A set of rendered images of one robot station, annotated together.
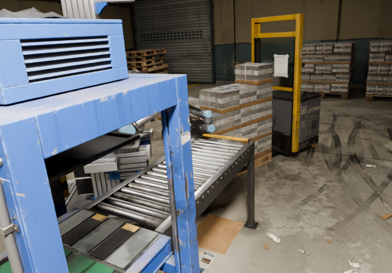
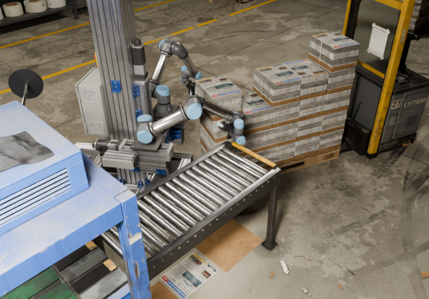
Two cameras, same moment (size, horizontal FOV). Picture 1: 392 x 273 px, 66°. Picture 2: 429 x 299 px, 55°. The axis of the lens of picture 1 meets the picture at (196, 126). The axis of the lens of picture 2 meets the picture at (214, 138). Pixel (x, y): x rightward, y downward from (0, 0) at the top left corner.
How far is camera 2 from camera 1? 121 cm
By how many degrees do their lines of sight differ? 22
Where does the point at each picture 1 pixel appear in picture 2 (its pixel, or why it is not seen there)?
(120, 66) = (80, 183)
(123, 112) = (62, 250)
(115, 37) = (74, 165)
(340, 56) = not seen: outside the picture
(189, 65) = not seen: outside the picture
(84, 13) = not seen: outside the picture
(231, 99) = (289, 90)
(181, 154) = (130, 250)
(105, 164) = (122, 161)
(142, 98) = (81, 234)
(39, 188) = not seen: outside the picture
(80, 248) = (66, 276)
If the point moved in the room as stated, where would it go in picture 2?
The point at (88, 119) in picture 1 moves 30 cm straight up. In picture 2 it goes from (30, 267) to (6, 205)
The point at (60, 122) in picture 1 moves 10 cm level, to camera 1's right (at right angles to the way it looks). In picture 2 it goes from (8, 276) to (34, 282)
